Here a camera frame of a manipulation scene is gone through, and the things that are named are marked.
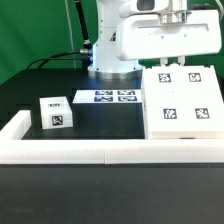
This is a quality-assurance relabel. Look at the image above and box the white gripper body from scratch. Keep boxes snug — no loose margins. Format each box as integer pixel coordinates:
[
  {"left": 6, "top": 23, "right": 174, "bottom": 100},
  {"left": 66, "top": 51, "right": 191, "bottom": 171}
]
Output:
[{"left": 117, "top": 10, "right": 222, "bottom": 61}]

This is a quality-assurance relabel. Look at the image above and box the black thick hose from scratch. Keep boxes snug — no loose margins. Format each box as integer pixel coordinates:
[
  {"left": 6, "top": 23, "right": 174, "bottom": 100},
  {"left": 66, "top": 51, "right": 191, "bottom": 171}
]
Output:
[{"left": 73, "top": 0, "right": 92, "bottom": 48}]

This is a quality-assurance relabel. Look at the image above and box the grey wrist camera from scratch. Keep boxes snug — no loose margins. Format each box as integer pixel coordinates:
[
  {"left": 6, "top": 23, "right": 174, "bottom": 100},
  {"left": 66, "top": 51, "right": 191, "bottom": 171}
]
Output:
[{"left": 119, "top": 0, "right": 169, "bottom": 18}]

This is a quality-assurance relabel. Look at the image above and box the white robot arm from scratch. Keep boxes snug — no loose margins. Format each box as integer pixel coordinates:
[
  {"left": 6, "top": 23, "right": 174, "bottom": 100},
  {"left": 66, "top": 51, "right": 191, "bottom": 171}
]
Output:
[{"left": 88, "top": 0, "right": 222, "bottom": 80}]

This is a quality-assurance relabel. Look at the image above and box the white base tag plate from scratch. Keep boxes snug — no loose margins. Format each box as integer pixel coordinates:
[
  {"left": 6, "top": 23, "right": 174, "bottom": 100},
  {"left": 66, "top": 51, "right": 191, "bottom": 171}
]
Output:
[{"left": 73, "top": 89, "right": 142, "bottom": 104}]

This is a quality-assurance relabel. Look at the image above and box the white cabinet body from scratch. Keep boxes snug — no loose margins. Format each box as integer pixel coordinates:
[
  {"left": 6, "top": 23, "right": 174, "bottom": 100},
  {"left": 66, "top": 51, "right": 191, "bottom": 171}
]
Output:
[{"left": 145, "top": 64, "right": 216, "bottom": 139}]

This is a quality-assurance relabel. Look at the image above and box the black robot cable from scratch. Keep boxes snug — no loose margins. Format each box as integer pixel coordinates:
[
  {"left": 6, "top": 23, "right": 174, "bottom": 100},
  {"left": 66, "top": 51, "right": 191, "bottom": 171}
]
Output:
[{"left": 26, "top": 48, "right": 93, "bottom": 70}]

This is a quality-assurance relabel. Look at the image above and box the white U-shaped foam fence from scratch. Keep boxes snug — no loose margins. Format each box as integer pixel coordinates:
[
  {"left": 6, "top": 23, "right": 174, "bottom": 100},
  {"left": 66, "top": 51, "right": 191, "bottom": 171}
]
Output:
[{"left": 0, "top": 110, "right": 224, "bottom": 164}]

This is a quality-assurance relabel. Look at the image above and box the small white tagged box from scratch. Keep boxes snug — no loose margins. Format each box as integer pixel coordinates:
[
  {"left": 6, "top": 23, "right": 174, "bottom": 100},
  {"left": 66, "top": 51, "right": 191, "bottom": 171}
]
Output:
[{"left": 39, "top": 96, "right": 73, "bottom": 129}]

